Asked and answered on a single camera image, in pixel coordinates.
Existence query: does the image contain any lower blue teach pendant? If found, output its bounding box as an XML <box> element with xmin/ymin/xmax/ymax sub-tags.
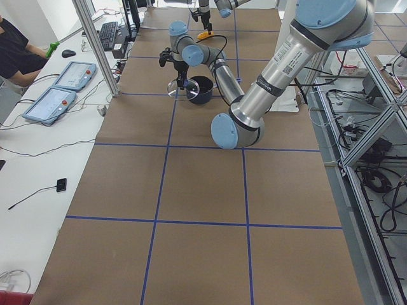
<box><xmin>22</xmin><ymin>86</ymin><xmax>76</xmax><ymax>126</ymax></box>

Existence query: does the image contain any aluminium frame post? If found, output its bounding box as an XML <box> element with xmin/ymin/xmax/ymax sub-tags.
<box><xmin>72</xmin><ymin>0</ymin><xmax>119</xmax><ymax>97</ymax></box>

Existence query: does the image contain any dark blue saucepan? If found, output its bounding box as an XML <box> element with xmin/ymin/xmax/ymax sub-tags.
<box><xmin>186</xmin><ymin>76</ymin><xmax>214</xmax><ymax>105</ymax></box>

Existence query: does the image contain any black computer mouse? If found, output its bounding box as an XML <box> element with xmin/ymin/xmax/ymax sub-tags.
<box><xmin>61</xmin><ymin>50</ymin><xmax>76</xmax><ymax>58</ymax></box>

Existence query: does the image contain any small black puck device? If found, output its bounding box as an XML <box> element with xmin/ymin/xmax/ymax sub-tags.
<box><xmin>56</xmin><ymin>178</ymin><xmax>67</xmax><ymax>193</ymax></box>

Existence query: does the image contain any blue teach pendant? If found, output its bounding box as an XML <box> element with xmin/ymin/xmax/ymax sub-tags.
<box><xmin>22</xmin><ymin>86</ymin><xmax>76</xmax><ymax>126</ymax></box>
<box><xmin>53</xmin><ymin>61</ymin><xmax>97</xmax><ymax>92</ymax></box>

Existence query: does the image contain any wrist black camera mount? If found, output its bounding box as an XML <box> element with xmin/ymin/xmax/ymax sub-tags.
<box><xmin>190</xmin><ymin>8</ymin><xmax>201</xmax><ymax>22</ymax></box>
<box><xmin>159</xmin><ymin>47</ymin><xmax>174</xmax><ymax>67</ymax></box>

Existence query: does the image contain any person in black shirt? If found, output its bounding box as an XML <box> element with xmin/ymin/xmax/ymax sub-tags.
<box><xmin>1</xmin><ymin>17</ymin><xmax>48</xmax><ymax>94</ymax></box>

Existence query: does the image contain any glass pot lid blue knob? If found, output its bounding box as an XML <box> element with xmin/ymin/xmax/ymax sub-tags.
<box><xmin>167</xmin><ymin>78</ymin><xmax>200</xmax><ymax>101</ymax></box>

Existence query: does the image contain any yellow corn cob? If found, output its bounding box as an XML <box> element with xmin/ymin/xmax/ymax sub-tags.
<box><xmin>197</xmin><ymin>31</ymin><xmax>214</xmax><ymax>41</ymax></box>

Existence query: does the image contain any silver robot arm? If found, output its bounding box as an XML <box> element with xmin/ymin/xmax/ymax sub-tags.
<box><xmin>169</xmin><ymin>1</ymin><xmax>376</xmax><ymax>149</ymax></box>
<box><xmin>166</xmin><ymin>0</ymin><xmax>247</xmax><ymax>40</ymax></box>

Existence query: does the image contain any black keyboard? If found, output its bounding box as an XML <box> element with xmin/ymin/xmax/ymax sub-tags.
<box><xmin>99</xmin><ymin>22</ymin><xmax>118</xmax><ymax>51</ymax></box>

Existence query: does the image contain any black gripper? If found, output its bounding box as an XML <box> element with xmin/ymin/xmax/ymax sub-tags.
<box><xmin>198</xmin><ymin>6</ymin><xmax>213</xmax><ymax>34</ymax></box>
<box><xmin>173</xmin><ymin>60</ymin><xmax>190</xmax><ymax>90</ymax></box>

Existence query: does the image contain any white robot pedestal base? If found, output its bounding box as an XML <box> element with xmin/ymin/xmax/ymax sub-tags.
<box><xmin>270</xmin><ymin>0</ymin><xmax>299</xmax><ymax>112</ymax></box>

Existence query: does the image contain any upper blue teach pendant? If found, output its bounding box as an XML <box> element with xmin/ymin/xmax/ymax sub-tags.
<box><xmin>53</xmin><ymin>61</ymin><xmax>97</xmax><ymax>92</ymax></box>

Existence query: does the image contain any aluminium frame rack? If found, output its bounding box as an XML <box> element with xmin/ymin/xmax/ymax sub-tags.
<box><xmin>305</xmin><ymin>41</ymin><xmax>406</xmax><ymax>304</ymax></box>

